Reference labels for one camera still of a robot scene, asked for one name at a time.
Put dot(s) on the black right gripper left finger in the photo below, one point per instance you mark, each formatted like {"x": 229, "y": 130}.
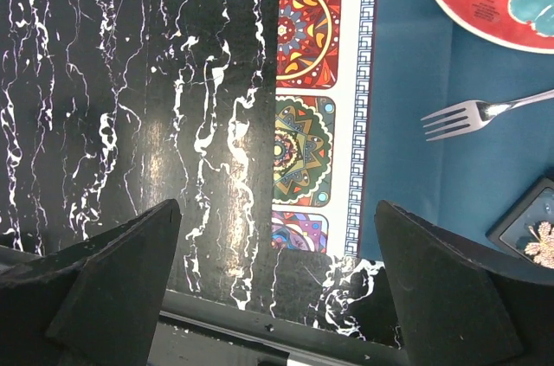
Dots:
{"x": 94, "y": 303}

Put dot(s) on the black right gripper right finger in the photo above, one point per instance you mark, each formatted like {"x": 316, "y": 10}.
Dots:
{"x": 459, "y": 302}

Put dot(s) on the black brooch box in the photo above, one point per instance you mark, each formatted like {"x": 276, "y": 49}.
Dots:
{"x": 511, "y": 233}

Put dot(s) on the gold flower brooch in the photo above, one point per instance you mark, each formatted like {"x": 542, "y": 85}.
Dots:
{"x": 541, "y": 249}

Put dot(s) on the silver fork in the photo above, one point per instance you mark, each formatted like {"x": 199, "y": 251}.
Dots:
{"x": 472, "y": 115}

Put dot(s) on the blue patterned placemat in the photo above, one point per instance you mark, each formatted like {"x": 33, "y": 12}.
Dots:
{"x": 381, "y": 68}

